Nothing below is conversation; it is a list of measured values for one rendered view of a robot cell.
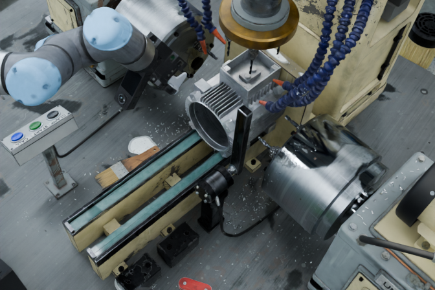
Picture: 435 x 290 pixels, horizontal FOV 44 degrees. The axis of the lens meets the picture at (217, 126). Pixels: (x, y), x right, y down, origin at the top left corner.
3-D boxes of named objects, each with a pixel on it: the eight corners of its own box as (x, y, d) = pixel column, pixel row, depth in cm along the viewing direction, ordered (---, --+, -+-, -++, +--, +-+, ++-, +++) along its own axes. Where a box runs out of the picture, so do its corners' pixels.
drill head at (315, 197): (294, 131, 153) (312, 74, 133) (413, 232, 137) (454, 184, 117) (232, 182, 142) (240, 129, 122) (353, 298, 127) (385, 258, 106)
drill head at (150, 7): (147, 7, 179) (142, -57, 158) (223, 70, 165) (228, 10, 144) (84, 43, 168) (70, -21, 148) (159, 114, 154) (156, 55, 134)
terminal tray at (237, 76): (250, 63, 146) (252, 44, 140) (278, 85, 142) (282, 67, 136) (217, 85, 141) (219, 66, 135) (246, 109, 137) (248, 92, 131)
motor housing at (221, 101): (234, 89, 160) (240, 44, 145) (281, 128, 153) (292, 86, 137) (184, 125, 152) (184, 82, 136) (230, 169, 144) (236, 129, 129)
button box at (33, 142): (66, 119, 141) (58, 103, 137) (79, 128, 136) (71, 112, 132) (8, 156, 133) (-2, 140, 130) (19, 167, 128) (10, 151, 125)
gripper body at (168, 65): (189, 65, 118) (167, 46, 107) (164, 95, 119) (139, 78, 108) (167, 46, 121) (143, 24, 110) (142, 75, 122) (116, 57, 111)
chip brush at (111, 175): (153, 143, 162) (153, 141, 161) (162, 155, 160) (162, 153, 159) (93, 177, 154) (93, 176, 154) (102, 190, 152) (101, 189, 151)
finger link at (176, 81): (197, 82, 127) (182, 70, 119) (180, 101, 127) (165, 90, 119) (188, 74, 128) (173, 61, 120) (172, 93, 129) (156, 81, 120)
